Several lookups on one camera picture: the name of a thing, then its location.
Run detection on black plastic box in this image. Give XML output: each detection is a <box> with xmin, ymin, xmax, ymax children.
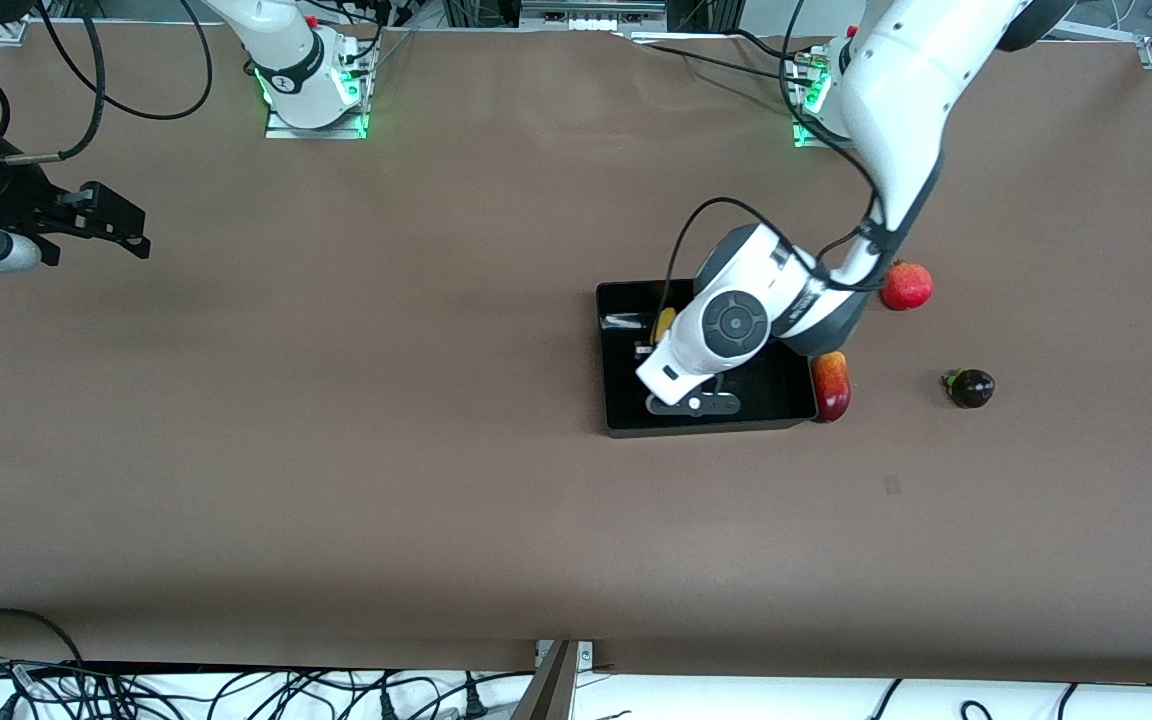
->
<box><xmin>596</xmin><ymin>278</ymin><xmax>821</xmax><ymax>441</ymax></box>

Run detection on red yellow mango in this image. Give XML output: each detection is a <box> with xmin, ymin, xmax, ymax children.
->
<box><xmin>811</xmin><ymin>350</ymin><xmax>852</xmax><ymax>424</ymax></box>

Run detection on brown table cover sheet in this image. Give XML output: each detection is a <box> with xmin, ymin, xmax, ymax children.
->
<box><xmin>0</xmin><ymin>20</ymin><xmax>1152</xmax><ymax>686</ymax></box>

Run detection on red pomegranate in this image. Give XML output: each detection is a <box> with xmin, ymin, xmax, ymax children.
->
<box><xmin>880</xmin><ymin>260</ymin><xmax>934</xmax><ymax>312</ymax></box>

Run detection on dark purple eggplant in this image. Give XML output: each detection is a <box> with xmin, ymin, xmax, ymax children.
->
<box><xmin>942</xmin><ymin>367</ymin><xmax>996</xmax><ymax>410</ymax></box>

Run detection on white power strip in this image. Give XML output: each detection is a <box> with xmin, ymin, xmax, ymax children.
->
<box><xmin>521</xmin><ymin>0</ymin><xmax>667</xmax><ymax>31</ymax></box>

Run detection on grey metal beam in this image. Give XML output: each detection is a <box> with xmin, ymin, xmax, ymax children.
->
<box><xmin>511</xmin><ymin>640</ymin><xmax>579</xmax><ymax>720</ymax></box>

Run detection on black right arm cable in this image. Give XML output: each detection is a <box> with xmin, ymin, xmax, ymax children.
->
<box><xmin>0</xmin><ymin>0</ymin><xmax>212</xmax><ymax>163</ymax></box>

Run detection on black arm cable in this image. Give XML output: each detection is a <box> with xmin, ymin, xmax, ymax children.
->
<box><xmin>658</xmin><ymin>0</ymin><xmax>887</xmax><ymax>336</ymax></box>
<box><xmin>0</xmin><ymin>0</ymin><xmax>212</xmax><ymax>163</ymax></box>

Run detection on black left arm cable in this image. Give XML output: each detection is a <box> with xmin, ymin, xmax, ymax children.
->
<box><xmin>658</xmin><ymin>0</ymin><xmax>887</xmax><ymax>336</ymax></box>

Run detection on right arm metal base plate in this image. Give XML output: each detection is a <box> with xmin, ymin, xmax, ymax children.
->
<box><xmin>264</xmin><ymin>35</ymin><xmax>369</xmax><ymax>139</ymax></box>

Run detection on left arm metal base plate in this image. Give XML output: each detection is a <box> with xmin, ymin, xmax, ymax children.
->
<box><xmin>791</xmin><ymin>58</ymin><xmax>855</xmax><ymax>149</ymax></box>

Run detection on small metal bracket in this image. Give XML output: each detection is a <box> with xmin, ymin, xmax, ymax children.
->
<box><xmin>534</xmin><ymin>640</ymin><xmax>595</xmax><ymax>669</ymax></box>

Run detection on black cable on table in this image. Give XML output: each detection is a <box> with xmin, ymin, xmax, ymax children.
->
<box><xmin>626</xmin><ymin>28</ymin><xmax>817</xmax><ymax>86</ymax></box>

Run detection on black cable tangle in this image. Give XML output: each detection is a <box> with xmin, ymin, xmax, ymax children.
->
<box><xmin>0</xmin><ymin>608</ymin><xmax>497</xmax><ymax>720</ymax></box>

